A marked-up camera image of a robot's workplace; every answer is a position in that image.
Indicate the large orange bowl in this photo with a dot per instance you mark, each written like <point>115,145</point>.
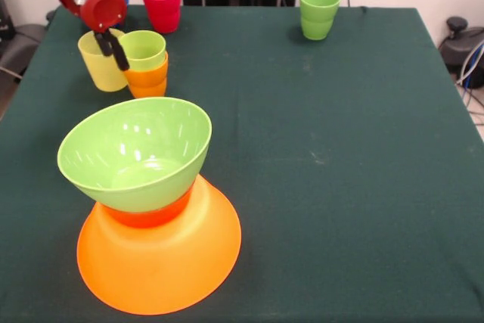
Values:
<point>159,262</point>

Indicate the dark green tablecloth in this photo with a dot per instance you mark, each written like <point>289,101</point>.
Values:
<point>340,205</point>

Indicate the lime cup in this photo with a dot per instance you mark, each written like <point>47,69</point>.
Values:
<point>145,50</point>

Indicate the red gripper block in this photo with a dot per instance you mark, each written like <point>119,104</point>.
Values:
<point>104,9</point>

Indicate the red-orange bowl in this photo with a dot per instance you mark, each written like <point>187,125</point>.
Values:
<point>151,217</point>

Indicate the orange cup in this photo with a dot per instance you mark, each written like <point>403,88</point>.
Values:
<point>149,81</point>

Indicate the black equipment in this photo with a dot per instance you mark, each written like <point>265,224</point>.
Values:
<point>4,13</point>

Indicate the green cup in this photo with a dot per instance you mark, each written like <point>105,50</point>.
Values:
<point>319,16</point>

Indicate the yellow cup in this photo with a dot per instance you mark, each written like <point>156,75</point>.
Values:
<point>98,69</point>

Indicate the pink cup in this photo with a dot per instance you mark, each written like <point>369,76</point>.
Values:
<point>162,9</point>

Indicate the green bowl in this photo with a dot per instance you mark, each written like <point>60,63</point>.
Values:
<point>132,149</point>

